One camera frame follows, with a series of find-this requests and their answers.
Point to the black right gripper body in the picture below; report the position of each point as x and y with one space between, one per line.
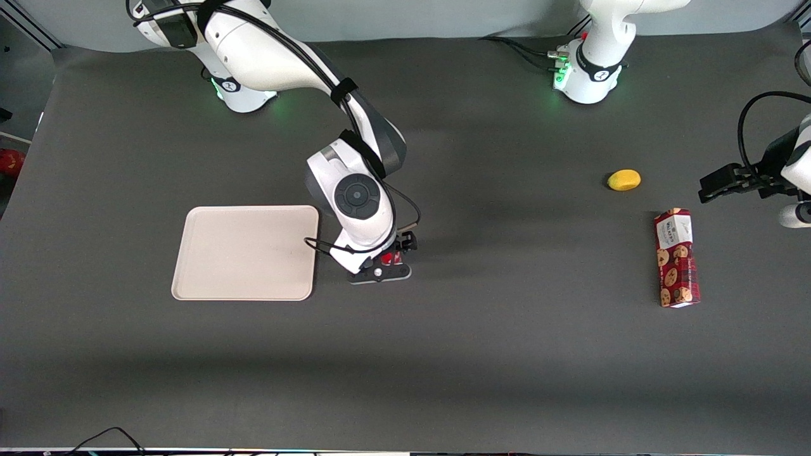
406 242

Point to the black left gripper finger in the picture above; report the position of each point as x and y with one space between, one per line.
738 174
715 187

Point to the red soda can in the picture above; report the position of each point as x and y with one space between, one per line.
388 258

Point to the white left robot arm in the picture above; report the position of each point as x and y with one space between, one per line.
595 76

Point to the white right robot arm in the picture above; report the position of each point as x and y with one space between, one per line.
253 44

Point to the beige plastic tray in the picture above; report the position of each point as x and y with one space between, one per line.
244 253

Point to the red tartan cookie box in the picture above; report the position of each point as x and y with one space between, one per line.
678 266

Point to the yellow lemon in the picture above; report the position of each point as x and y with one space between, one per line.
624 180

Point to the dark grey table cover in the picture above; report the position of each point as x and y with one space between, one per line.
475 348

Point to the red object beside table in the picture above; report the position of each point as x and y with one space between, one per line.
9 163

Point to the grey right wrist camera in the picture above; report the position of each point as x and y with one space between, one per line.
364 277

